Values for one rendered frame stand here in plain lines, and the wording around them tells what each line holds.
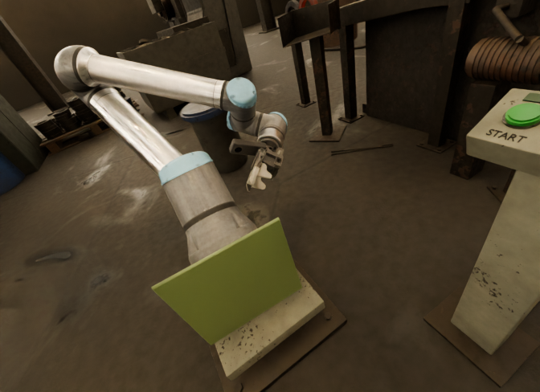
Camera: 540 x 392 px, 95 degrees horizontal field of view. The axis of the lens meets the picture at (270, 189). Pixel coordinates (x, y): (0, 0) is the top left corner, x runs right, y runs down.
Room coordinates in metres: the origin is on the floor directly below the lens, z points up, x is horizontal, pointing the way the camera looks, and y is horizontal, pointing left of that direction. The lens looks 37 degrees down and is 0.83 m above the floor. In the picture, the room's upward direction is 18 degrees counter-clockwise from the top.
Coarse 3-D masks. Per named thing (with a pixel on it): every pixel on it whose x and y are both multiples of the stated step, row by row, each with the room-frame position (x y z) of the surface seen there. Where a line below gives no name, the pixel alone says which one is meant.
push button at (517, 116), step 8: (520, 104) 0.29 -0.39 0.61; (528, 104) 0.28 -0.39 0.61; (536, 104) 0.28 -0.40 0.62; (512, 112) 0.29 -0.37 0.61; (520, 112) 0.28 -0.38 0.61; (528, 112) 0.27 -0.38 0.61; (536, 112) 0.27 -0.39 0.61; (512, 120) 0.28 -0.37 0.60; (520, 120) 0.27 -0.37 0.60; (528, 120) 0.26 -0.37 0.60; (536, 120) 0.26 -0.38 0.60
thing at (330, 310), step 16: (304, 272) 0.53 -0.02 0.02; (320, 320) 0.35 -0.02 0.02; (336, 320) 0.34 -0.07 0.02; (304, 336) 0.32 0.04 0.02; (320, 336) 0.31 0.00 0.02; (272, 352) 0.31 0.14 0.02; (288, 352) 0.29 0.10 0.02; (304, 352) 0.28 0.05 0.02; (256, 368) 0.28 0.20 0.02; (272, 368) 0.27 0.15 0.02; (288, 368) 0.26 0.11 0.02; (224, 384) 0.27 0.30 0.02; (240, 384) 0.25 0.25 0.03; (256, 384) 0.24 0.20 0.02
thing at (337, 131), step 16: (336, 0) 1.46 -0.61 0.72; (288, 16) 1.61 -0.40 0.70; (304, 16) 1.61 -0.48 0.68; (320, 16) 1.56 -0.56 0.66; (336, 16) 1.44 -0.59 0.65; (288, 32) 1.58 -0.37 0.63; (304, 32) 1.62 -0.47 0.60; (320, 32) 1.46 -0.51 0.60; (320, 48) 1.44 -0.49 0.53; (320, 64) 1.45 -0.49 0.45; (320, 80) 1.46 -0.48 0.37; (320, 96) 1.46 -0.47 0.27; (320, 112) 1.47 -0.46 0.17; (320, 128) 1.59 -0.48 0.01; (336, 128) 1.51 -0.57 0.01
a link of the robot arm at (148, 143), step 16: (80, 96) 1.01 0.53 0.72; (96, 96) 0.98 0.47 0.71; (112, 96) 0.99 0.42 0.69; (96, 112) 0.97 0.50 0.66; (112, 112) 0.93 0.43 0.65; (128, 112) 0.93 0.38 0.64; (112, 128) 0.92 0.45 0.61; (128, 128) 0.88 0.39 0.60; (144, 128) 0.88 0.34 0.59; (128, 144) 0.87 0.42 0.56; (144, 144) 0.83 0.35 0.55; (160, 144) 0.83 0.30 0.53; (144, 160) 0.82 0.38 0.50; (160, 160) 0.78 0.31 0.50
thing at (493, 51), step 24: (480, 48) 0.79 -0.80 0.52; (504, 48) 0.72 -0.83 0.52; (528, 48) 0.67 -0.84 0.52; (480, 72) 0.76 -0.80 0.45; (504, 72) 0.69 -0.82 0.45; (528, 72) 0.64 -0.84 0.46; (480, 96) 0.75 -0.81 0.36; (480, 120) 0.73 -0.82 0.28; (456, 144) 0.78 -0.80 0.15; (456, 168) 0.76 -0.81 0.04; (480, 168) 0.73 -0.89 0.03
